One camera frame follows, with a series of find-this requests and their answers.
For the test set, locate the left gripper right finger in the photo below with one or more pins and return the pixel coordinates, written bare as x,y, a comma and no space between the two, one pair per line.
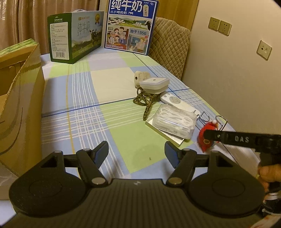
182,161

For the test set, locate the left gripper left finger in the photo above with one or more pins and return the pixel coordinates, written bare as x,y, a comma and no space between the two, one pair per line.
90,161

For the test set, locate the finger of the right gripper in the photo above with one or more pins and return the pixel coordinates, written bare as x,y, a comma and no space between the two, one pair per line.
214,135

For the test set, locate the red Doraemon toy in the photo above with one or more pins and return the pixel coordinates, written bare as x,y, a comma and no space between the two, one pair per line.
203,143

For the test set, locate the clear floss pick box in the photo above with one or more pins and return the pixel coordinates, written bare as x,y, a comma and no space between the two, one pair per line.
175,121

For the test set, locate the person's right hand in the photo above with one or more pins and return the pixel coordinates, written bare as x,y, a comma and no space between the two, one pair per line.
269,174

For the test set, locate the white square tray lid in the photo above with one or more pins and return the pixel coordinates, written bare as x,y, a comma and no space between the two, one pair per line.
177,141

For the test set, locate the white remote control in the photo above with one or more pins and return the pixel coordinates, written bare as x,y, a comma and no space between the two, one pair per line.
171,99

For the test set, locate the plaid tablecloth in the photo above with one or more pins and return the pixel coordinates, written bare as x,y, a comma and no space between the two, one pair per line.
90,102

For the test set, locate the patterned hair claw clip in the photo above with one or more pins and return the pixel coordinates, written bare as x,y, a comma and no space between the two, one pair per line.
145,99

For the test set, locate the open cardboard box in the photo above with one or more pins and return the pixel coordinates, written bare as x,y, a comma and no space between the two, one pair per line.
22,89

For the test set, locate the white square device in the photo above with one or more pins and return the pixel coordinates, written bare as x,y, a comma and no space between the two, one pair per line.
155,85

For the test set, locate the quilted beige chair cover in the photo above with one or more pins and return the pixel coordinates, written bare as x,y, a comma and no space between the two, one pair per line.
169,45

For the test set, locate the green milk carton box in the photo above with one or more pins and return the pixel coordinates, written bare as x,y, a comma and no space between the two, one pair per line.
74,34

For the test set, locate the green packet stack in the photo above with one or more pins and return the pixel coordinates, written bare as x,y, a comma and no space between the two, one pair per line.
18,46

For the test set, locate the blue milk carton box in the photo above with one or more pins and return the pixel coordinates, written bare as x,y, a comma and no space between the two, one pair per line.
130,24

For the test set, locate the beige curtain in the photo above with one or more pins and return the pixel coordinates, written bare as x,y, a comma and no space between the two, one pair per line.
21,20

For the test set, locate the metal wire holder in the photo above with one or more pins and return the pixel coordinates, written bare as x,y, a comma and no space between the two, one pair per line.
204,118

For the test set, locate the single wall socket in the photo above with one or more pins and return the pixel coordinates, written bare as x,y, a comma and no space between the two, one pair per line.
264,50

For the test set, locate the small white camera toy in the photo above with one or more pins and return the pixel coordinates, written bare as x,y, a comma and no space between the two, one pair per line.
140,76

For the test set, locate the double wall socket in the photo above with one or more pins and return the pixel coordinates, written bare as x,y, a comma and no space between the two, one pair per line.
220,26

